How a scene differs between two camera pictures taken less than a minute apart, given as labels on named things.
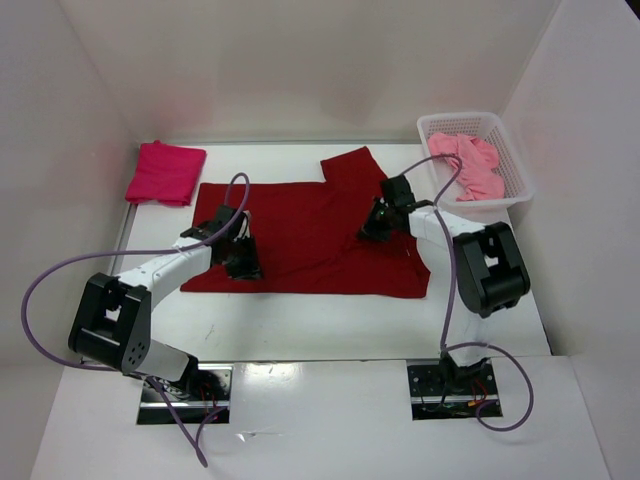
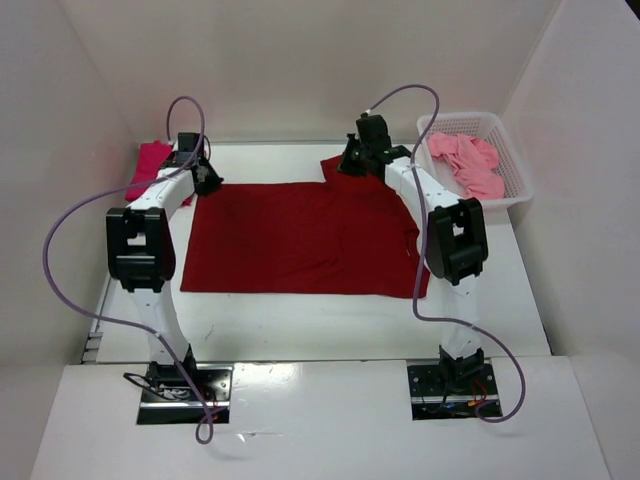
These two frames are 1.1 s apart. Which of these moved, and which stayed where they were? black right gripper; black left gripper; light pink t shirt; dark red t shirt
Moved: black left gripper; black right gripper
Stayed: light pink t shirt; dark red t shirt
